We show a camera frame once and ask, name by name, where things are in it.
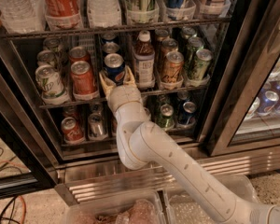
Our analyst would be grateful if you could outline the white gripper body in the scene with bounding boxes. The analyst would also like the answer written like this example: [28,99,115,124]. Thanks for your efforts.
[106,85,143,113]

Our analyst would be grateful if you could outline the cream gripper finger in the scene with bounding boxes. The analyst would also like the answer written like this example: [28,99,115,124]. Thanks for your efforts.
[99,71,116,98]
[123,65,136,87]

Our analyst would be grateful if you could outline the blue pepsi can front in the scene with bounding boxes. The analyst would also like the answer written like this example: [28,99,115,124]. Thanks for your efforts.
[104,53,125,85]

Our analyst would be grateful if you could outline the blue pepsi can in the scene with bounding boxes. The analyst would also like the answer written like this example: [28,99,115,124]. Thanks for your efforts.
[103,42,120,56]
[101,32,119,45]
[104,53,125,85]

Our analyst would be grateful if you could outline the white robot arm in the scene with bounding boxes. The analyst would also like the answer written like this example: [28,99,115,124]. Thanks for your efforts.
[99,68,280,224]

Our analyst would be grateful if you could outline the red coke can front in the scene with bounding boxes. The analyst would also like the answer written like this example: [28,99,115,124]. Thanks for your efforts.
[71,61,97,95]

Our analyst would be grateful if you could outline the red coke can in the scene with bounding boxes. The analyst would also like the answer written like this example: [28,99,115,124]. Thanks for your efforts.
[68,46,91,63]
[71,61,97,95]

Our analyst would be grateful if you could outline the orange can bottom shelf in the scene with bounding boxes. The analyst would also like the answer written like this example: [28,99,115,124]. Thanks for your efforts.
[111,117,118,136]

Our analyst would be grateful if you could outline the silver can bottom shelf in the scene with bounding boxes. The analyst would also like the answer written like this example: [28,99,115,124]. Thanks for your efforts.
[88,113,105,137]

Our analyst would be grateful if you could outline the red coke can rear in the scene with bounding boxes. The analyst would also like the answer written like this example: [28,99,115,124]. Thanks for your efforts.
[68,46,91,63]

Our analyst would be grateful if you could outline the gold can front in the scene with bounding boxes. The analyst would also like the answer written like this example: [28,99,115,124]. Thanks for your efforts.
[161,51,184,83]

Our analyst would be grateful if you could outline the gold can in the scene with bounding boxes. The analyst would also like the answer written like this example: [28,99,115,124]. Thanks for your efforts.
[154,29,170,46]
[158,38,178,71]
[161,51,184,83]

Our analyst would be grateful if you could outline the green can bottom shelf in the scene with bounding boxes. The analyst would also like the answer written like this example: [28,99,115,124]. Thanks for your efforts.
[156,104,174,130]

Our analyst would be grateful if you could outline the blue pepsi can rear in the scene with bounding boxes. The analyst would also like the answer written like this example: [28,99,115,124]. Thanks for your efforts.
[101,32,119,45]

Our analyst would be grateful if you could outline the gold can rear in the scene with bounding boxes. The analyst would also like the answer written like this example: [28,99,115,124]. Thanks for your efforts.
[154,29,170,46]

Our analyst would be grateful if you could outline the red can bottom shelf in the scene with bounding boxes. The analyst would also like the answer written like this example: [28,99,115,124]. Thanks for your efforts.
[61,117,84,142]

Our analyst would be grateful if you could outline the white green soda can front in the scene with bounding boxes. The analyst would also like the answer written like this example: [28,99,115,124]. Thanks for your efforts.
[35,64,65,98]

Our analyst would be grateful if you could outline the white green soda can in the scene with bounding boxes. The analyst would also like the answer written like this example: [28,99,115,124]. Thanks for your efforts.
[35,64,65,98]
[43,37,64,53]
[36,50,57,68]

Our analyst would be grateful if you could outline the blue can bottom shelf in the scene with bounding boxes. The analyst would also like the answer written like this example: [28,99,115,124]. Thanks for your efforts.
[177,102,197,125]

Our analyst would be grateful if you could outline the white green soda can rear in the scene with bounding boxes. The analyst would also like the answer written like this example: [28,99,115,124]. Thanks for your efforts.
[43,37,64,53]

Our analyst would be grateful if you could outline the clear water bottle top middle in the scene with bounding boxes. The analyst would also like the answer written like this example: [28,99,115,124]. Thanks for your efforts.
[87,0,121,28]

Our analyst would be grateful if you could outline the clear water bottle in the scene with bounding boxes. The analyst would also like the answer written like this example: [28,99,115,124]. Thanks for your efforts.
[87,0,121,28]
[0,0,46,34]

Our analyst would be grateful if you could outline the steel fridge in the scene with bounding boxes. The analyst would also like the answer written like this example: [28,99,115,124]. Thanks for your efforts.
[0,0,280,205]

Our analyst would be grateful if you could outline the left fridge glass door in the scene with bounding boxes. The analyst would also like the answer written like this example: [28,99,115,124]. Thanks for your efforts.
[0,74,57,199]

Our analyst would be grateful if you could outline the fridge glass door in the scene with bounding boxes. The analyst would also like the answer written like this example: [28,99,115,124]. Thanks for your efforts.
[0,74,57,199]
[198,0,280,156]

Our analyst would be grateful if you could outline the right fridge glass door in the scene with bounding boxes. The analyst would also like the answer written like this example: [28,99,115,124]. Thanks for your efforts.
[198,0,280,156]

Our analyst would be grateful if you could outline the iced tea bottle white label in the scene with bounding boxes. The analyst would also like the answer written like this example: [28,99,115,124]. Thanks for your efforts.
[133,30,155,88]

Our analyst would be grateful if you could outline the left clear plastic bin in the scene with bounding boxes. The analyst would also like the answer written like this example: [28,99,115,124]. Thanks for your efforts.
[61,189,166,224]

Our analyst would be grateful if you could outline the clear plastic bin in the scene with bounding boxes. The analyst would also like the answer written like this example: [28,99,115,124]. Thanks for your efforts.
[61,189,166,224]
[162,175,259,224]

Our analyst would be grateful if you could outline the clear water bottle top left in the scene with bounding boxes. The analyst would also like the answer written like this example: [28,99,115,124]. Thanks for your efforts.
[0,0,46,34]

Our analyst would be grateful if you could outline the right clear plastic bin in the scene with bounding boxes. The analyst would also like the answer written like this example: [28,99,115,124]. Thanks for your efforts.
[162,175,259,224]

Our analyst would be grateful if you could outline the orange cable on floor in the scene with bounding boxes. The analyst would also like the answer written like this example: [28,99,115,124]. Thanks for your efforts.
[0,160,30,224]

